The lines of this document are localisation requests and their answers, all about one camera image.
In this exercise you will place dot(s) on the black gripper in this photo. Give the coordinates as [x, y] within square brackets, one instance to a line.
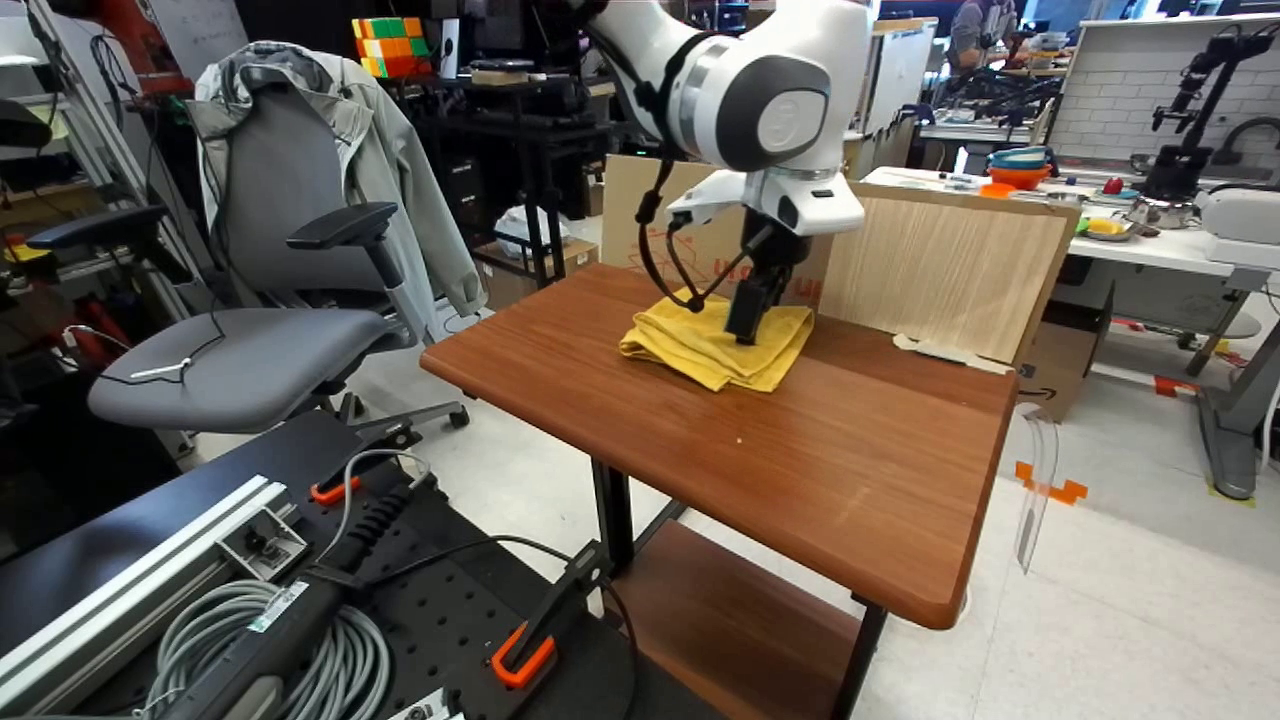
[773, 263]

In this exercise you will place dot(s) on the yellow towel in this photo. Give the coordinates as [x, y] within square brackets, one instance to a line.
[701, 346]

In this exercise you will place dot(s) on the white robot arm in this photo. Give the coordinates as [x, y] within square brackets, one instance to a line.
[764, 110]

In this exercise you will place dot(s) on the black background robot arm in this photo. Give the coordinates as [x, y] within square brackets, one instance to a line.
[1177, 166]

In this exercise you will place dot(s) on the light wooden board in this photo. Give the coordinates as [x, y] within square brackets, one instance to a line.
[941, 274]

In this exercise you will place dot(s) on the black table leg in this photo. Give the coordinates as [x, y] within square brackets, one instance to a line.
[612, 513]

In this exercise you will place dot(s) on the orange blue bowl stack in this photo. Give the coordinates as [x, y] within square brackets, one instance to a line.
[1018, 166]

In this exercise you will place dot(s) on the clear acrylic stand orange clips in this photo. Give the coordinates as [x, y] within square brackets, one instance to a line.
[1040, 491]

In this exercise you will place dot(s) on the wooden lower shelf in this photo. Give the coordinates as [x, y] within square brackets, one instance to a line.
[735, 633]

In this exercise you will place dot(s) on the white background desk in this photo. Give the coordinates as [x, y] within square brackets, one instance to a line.
[1184, 265]

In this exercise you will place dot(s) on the grey jacket on chair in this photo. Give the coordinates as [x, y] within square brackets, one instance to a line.
[377, 159]

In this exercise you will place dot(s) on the orange black clamp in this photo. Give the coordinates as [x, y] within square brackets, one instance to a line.
[528, 649]

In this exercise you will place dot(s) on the white pegboard panel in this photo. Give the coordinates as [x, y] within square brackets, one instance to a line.
[1127, 70]

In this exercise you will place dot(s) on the grey office chair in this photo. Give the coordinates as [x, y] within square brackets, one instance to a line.
[320, 276]

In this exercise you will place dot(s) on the colourful block cube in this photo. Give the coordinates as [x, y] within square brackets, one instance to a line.
[395, 47]

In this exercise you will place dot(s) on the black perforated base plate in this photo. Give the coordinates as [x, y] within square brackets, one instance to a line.
[396, 623]

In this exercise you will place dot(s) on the aluminium extrusion rail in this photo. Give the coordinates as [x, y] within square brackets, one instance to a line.
[86, 644]

